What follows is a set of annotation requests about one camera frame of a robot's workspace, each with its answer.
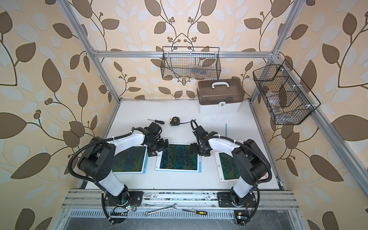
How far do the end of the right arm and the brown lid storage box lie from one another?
0.98 ft

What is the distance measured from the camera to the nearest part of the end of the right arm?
26.3 inches

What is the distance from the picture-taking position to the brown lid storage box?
1.00 meters
